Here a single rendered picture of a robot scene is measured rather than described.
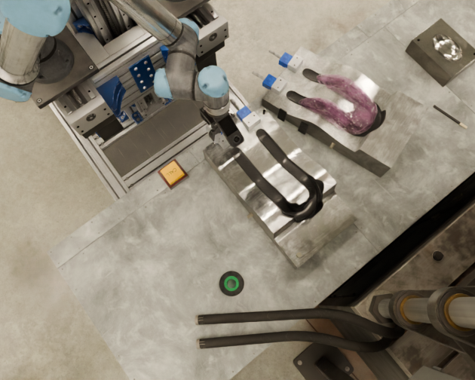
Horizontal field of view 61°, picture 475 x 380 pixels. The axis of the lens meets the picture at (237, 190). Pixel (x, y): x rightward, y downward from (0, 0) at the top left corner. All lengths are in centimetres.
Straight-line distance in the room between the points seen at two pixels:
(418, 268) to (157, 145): 136
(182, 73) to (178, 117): 112
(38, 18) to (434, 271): 132
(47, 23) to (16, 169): 180
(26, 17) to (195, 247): 84
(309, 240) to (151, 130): 117
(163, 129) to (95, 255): 94
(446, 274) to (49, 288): 187
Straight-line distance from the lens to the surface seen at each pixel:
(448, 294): 98
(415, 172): 156
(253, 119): 139
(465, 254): 158
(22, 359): 247
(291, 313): 129
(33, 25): 92
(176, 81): 110
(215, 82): 106
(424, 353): 151
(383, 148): 143
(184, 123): 219
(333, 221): 137
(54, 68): 141
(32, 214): 252
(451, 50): 177
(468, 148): 167
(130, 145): 220
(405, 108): 151
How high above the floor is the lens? 218
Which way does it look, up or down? 75 degrees down
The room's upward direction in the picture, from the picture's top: 5 degrees counter-clockwise
